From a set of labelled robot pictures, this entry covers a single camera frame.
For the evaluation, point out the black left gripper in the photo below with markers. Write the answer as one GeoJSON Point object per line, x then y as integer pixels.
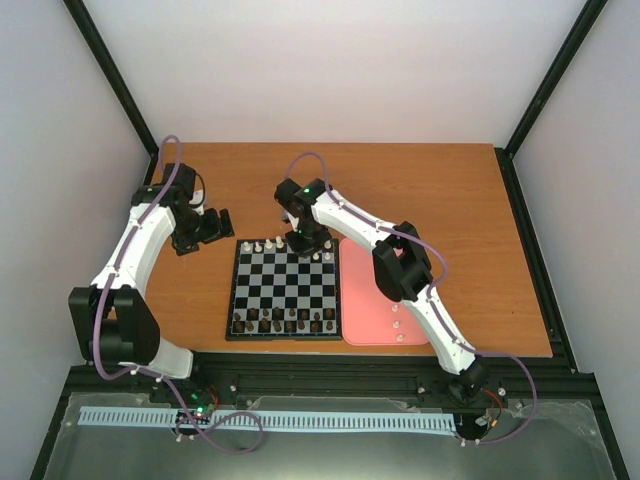
{"type": "Point", "coordinates": [214, 233]}

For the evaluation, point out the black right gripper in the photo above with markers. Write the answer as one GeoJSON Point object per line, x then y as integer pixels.
{"type": "Point", "coordinates": [308, 251]}

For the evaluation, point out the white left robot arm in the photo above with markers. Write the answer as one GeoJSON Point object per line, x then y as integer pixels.
{"type": "Point", "coordinates": [112, 321]}

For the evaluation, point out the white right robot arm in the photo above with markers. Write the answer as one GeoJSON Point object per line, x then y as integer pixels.
{"type": "Point", "coordinates": [402, 271]}

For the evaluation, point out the black and white chessboard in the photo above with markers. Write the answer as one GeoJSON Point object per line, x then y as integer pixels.
{"type": "Point", "coordinates": [280, 278]}

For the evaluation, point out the pink plastic tray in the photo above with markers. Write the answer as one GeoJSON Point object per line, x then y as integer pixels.
{"type": "Point", "coordinates": [367, 316]}

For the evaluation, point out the black aluminium frame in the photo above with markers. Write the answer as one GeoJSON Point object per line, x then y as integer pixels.
{"type": "Point", "coordinates": [334, 375]}

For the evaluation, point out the light blue cable duct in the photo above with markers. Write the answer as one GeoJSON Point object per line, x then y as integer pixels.
{"type": "Point", "coordinates": [272, 421]}

